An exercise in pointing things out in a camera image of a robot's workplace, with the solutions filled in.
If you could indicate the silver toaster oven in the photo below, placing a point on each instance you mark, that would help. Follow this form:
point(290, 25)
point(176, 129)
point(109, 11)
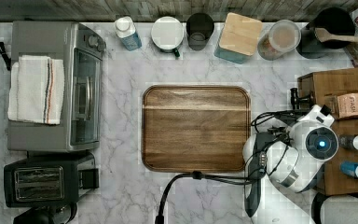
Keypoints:
point(81, 50)

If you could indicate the grey white-capped bottle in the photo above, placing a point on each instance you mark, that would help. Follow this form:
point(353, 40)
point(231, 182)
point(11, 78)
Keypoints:
point(349, 142)

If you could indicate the dark grey metal cup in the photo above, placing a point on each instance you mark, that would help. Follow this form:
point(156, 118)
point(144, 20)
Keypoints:
point(199, 28)

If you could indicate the black drawer handle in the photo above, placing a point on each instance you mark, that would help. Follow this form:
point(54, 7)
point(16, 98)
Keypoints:
point(297, 101)

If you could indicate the black round pot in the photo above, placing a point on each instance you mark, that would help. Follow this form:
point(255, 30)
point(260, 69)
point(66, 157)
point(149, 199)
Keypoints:
point(330, 21)

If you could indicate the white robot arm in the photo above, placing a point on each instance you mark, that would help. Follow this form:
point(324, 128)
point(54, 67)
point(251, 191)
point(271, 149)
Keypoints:
point(293, 157)

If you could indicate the wooden drawer cabinet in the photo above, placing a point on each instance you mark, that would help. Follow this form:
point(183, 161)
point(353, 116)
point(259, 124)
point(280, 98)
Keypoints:
point(320, 84)

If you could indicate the white striped dish towel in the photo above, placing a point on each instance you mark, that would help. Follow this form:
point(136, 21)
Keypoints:
point(36, 91)

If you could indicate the black silver toaster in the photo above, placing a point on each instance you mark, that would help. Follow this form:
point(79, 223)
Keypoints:
point(55, 179)

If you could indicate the wooden cutting board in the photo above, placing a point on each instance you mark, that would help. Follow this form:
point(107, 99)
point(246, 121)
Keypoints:
point(195, 128)

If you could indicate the blue white-capped bottle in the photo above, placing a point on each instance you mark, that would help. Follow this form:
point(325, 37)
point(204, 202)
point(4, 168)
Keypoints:
point(349, 168)

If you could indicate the clear plastic lidded container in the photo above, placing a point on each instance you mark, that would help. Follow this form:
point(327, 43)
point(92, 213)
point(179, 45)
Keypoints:
point(282, 37)

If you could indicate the wooden spoon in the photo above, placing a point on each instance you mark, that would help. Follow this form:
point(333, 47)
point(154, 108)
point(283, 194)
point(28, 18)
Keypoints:
point(345, 37)

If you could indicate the blue bottle white cap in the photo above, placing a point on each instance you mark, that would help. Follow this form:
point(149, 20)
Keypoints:
point(127, 33)

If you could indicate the teal box wooden lid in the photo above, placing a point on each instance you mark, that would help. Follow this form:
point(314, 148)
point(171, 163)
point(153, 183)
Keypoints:
point(239, 37)

